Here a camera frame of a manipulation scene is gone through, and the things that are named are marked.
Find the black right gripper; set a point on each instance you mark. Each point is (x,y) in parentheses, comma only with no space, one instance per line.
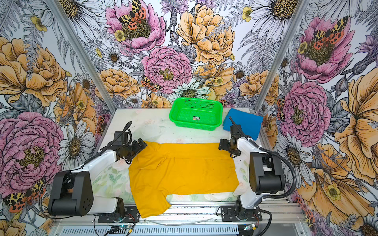
(223,145)

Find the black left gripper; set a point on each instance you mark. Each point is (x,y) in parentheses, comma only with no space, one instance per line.
(138,149)

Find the yellow t shirt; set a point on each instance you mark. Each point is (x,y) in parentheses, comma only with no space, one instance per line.
(181,169)

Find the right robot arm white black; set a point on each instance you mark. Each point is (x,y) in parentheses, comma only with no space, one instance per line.
(266,177)

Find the folded blue t shirt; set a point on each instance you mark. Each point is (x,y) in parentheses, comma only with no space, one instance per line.
(250,124)

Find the green plastic basket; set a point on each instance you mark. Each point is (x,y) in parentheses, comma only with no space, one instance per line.
(196,113)

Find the aluminium frame post left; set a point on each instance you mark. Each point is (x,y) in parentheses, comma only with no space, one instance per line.
(68,28)

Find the aluminium frame post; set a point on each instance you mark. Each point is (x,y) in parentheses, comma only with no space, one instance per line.
(287,39)
(68,28)

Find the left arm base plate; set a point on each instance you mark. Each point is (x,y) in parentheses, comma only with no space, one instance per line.
(129,215)

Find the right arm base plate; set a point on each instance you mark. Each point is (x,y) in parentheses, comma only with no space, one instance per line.
(231,214)

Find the aluminium front rail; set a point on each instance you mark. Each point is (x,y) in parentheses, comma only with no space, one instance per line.
(192,213)

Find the aluminium frame post right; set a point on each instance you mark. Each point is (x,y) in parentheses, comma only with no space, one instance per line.
(287,39)

